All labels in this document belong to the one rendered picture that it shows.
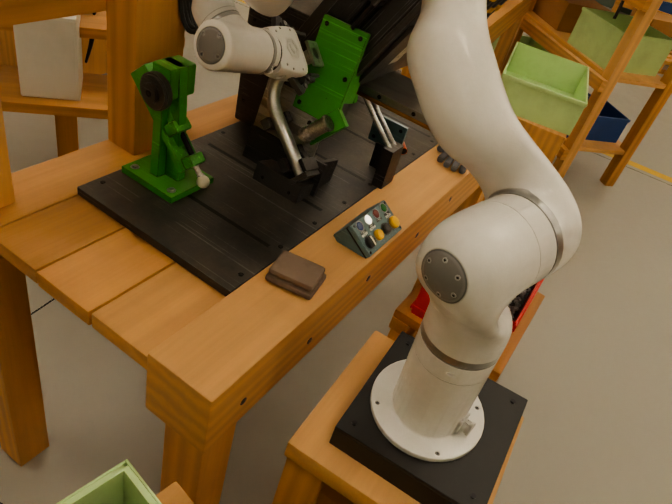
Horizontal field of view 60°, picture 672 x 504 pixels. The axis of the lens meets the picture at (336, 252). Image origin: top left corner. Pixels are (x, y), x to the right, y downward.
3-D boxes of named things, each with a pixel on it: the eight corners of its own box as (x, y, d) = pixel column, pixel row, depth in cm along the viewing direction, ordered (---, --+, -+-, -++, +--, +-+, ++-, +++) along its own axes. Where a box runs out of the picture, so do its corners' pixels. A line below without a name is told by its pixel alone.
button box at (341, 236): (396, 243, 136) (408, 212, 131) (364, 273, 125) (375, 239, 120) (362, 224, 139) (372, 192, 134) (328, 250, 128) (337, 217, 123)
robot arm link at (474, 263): (518, 347, 84) (594, 219, 68) (433, 407, 73) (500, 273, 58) (457, 294, 90) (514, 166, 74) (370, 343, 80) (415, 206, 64)
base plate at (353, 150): (457, 133, 188) (459, 127, 186) (229, 299, 108) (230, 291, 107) (350, 80, 201) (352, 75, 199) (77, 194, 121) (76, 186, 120)
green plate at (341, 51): (348, 126, 136) (384, 37, 127) (332, 127, 129) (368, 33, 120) (309, 105, 140) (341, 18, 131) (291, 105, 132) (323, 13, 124)
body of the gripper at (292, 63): (285, 69, 110) (315, 72, 119) (268, 17, 109) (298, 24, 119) (255, 85, 113) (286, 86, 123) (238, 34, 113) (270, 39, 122)
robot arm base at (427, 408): (502, 412, 98) (547, 342, 86) (441, 487, 86) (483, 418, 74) (413, 344, 106) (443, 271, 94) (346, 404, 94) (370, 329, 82)
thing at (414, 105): (458, 114, 143) (462, 103, 141) (430, 132, 132) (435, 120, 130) (330, 52, 155) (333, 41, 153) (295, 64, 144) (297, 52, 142)
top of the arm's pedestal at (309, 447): (515, 428, 109) (525, 416, 107) (460, 577, 86) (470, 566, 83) (370, 342, 118) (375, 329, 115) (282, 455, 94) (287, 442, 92)
